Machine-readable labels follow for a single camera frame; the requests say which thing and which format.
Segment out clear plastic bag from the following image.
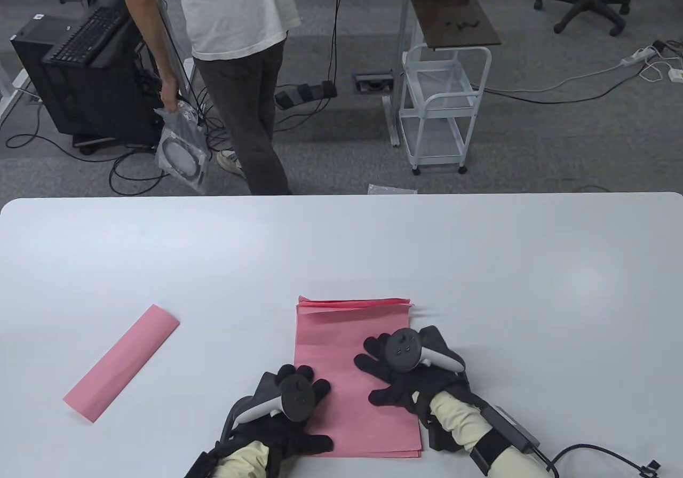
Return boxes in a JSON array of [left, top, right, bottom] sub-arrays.
[[367, 183, 418, 196]]

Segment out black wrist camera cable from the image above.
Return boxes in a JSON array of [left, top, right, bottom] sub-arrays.
[[534, 443, 662, 478]]

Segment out person's left hand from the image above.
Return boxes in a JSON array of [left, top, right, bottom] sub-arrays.
[[229, 365, 333, 457]]

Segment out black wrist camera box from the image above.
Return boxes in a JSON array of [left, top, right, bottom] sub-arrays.
[[470, 404, 541, 476]]

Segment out metal floor socket box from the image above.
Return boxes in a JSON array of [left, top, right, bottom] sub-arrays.
[[354, 73, 394, 93]]

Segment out black white hand controller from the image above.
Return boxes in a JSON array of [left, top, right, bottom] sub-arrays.
[[220, 376, 316, 444], [385, 329, 464, 375]]

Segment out white power strip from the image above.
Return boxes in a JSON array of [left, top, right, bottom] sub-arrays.
[[620, 46, 658, 68]]

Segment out person's right forearm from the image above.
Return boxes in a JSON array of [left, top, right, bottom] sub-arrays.
[[427, 390, 553, 478]]

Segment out clear bag with black cable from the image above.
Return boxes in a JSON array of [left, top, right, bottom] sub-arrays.
[[155, 107, 210, 195]]

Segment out white wire cart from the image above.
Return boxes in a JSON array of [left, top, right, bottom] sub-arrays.
[[398, 43, 493, 176]]

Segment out grey plastic bag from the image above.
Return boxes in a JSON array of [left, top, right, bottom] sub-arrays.
[[171, 99, 204, 132]]

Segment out black floor cables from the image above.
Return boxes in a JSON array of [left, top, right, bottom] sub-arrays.
[[5, 0, 355, 197]]

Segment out metal desk leg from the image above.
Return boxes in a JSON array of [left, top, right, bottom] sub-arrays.
[[152, 0, 198, 150]]

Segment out long dark floor cable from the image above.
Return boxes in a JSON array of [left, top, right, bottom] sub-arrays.
[[483, 65, 649, 105]]

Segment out black computer tower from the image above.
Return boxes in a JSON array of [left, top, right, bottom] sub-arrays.
[[11, 0, 170, 156]]

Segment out dark brown board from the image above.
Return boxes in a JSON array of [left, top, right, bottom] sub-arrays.
[[409, 0, 502, 52]]

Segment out person's left forearm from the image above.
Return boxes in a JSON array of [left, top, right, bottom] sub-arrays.
[[184, 441, 270, 478]]

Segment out person's right hand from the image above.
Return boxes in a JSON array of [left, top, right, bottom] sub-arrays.
[[355, 326, 470, 420]]

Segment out black keyboard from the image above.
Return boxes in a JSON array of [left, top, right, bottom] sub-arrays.
[[43, 6, 129, 68]]

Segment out black foot pedal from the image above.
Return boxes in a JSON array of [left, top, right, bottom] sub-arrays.
[[275, 81, 339, 109]]

